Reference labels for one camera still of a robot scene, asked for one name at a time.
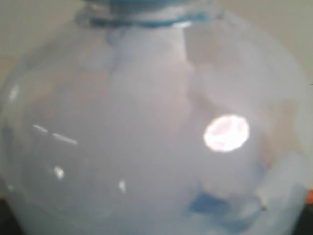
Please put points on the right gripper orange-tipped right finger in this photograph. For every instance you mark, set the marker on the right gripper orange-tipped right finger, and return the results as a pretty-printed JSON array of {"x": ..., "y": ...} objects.
[{"x": 304, "y": 225}]

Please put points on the right gripper orange-tipped left finger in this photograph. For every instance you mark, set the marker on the right gripper orange-tipped left finger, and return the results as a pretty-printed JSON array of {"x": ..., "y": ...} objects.
[{"x": 8, "y": 222}]

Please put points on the blue lotion pump bottle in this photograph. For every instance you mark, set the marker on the blue lotion pump bottle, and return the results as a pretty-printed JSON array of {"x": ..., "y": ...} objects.
[{"x": 156, "y": 117}]

